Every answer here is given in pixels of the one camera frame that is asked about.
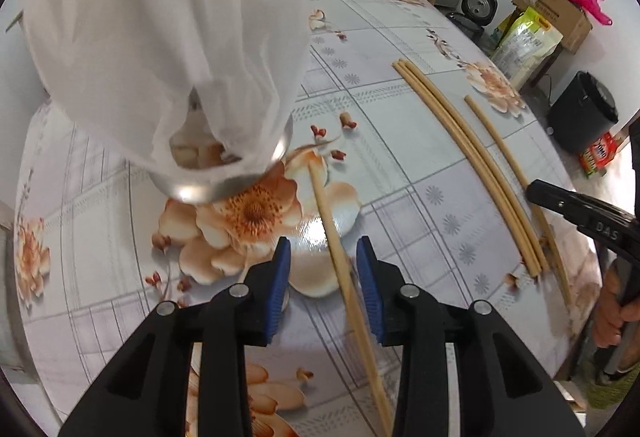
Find wooden chopstick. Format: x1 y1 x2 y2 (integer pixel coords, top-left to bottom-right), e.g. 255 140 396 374
306 163 393 437
400 61 548 274
392 61 540 279
464 95 573 308

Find floral tablecloth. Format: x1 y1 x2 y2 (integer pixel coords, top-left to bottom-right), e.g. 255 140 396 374
12 0 606 437

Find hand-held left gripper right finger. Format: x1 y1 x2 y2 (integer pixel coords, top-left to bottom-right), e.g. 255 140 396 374
356 237 587 437

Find steel chopstick holder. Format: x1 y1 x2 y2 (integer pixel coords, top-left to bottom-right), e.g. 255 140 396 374
150 107 296 205

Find black trash bin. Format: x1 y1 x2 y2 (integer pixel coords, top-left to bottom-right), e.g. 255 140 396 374
547 71 620 155

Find yellow-green rice bag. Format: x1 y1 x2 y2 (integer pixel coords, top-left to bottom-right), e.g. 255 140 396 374
492 7 563 85

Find person's right hand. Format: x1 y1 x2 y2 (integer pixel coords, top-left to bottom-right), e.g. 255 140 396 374
592 267 640 363

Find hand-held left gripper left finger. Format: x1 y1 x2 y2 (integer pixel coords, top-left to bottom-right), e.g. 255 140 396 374
59 237 292 437

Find brown cardboard box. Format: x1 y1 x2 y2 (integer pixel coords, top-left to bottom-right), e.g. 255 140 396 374
510 0 593 52

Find black rice cooker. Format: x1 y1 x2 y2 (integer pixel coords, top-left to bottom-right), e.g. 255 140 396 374
447 0 498 42

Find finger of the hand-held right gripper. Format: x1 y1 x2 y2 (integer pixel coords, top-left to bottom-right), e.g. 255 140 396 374
527 179 640 263

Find white plastic bag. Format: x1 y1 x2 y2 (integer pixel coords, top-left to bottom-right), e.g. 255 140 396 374
22 0 313 178

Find red snack packet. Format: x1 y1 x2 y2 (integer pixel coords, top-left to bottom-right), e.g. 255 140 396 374
580 133 623 178

